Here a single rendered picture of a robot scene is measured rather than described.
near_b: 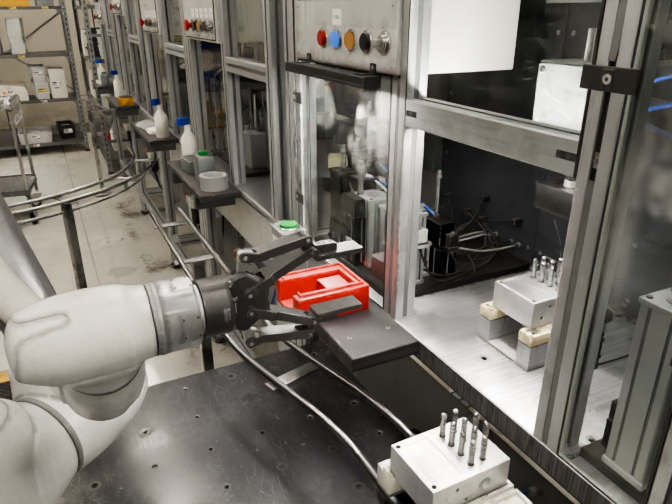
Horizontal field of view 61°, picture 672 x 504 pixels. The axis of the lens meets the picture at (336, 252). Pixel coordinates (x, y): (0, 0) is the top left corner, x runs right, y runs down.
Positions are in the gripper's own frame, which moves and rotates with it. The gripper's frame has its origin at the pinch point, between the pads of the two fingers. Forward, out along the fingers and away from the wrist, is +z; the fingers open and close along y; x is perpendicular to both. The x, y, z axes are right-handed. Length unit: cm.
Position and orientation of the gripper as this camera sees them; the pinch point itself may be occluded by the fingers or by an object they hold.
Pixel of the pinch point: (341, 278)
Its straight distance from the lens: 80.3
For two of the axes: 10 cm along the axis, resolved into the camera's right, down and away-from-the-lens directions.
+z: 8.9, -1.8, 4.1
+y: 0.0, -9.2, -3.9
